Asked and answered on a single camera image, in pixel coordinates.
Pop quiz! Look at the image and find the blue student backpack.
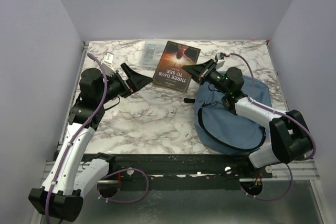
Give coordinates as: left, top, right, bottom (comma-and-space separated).
184, 82, 269, 155

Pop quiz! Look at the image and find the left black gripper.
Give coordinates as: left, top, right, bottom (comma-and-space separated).
99, 62, 153, 104

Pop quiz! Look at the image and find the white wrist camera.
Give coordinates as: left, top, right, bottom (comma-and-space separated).
214, 52, 227, 69
102, 52, 115, 76

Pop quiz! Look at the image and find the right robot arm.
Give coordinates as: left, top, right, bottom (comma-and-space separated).
183, 60, 316, 178

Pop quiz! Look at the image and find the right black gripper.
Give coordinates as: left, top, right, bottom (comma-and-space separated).
182, 59, 230, 95

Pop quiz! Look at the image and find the clear plastic storage box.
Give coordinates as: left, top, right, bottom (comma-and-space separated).
140, 39, 167, 70

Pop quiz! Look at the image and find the dark Three Days book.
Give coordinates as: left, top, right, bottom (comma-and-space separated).
152, 41, 201, 93

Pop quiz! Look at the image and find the aluminium frame rail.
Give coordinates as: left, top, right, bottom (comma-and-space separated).
41, 160, 320, 182

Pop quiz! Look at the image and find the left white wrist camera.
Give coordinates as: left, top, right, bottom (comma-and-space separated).
102, 52, 115, 76

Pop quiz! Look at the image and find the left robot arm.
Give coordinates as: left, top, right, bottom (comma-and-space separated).
28, 63, 152, 222

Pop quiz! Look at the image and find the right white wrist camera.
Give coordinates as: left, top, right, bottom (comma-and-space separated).
214, 52, 227, 69

